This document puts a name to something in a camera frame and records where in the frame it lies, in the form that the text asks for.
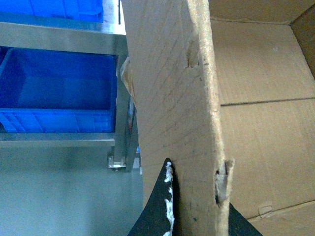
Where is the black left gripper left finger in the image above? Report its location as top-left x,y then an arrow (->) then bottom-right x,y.
128,158 -> 175,236

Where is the blue plastic crate front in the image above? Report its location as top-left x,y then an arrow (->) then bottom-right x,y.
0,48 -> 117,133

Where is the large cardboard box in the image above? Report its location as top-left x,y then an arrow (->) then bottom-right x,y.
122,0 -> 315,236

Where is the blue plastic crate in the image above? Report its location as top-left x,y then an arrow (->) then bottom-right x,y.
0,0 -> 103,23
0,48 -> 117,133

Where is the blue plastic crate rear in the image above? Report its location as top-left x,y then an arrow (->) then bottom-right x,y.
0,0 -> 103,23

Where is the stainless steel shelf rack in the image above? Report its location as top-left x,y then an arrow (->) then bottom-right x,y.
0,0 -> 133,171

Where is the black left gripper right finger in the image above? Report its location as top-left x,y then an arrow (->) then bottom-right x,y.
228,204 -> 262,236

